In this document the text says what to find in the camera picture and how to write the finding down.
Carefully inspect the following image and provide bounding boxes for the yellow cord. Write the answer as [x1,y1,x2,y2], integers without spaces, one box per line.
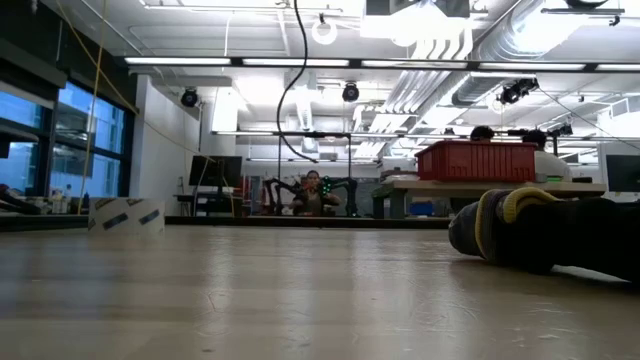
[501,187,561,225]

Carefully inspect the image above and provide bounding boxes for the black shelf table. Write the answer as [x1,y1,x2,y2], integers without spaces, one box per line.
[0,182,91,217]

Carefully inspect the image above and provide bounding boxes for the red ribbed crate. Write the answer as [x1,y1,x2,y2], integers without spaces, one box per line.
[414,140,538,183]

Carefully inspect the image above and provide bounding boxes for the black ceiling camera cluster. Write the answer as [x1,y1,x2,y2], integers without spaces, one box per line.
[497,77,540,106]

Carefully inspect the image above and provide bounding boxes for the black monitor desk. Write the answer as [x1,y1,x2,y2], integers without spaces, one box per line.
[173,192,236,217]

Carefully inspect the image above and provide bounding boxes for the black beam with light strips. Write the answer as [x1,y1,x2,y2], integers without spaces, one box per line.
[114,55,640,73]

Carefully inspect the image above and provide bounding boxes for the person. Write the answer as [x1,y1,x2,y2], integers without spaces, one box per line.
[522,128,574,183]
[288,169,342,217]
[469,124,496,143]

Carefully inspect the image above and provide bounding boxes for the black table frame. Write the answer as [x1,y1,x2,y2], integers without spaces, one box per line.
[0,213,452,233]

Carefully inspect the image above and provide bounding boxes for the black and yellow glove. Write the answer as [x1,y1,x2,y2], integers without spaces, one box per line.
[448,187,640,284]

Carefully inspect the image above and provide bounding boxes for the thin black overhead wire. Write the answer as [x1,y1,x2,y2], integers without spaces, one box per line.
[537,87,640,151]

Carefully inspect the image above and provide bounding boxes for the silver ventilation duct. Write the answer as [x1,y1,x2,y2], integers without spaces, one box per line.
[469,0,601,62]

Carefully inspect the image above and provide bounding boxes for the black computer monitor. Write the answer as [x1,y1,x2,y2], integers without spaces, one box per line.
[605,154,640,194]
[188,154,244,189]

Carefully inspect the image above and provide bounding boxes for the black framed window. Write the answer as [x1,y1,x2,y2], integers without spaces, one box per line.
[0,79,136,202]

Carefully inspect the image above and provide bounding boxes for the wooden table green legs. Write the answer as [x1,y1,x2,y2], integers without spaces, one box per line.
[370,178,608,220]

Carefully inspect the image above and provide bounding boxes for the thin black cord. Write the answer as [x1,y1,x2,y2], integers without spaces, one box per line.
[276,0,320,165]

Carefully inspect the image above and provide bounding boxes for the white ring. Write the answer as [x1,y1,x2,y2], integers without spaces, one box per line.
[310,13,339,46]

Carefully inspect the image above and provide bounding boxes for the black gantry frame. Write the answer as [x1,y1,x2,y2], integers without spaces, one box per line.
[276,131,353,217]

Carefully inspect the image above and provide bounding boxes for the black overhead box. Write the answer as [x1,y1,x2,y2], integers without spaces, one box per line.
[365,0,471,19]

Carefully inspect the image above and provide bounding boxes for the yellow hanging cable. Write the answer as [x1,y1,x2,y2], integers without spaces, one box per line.
[54,0,236,217]
[77,0,109,215]

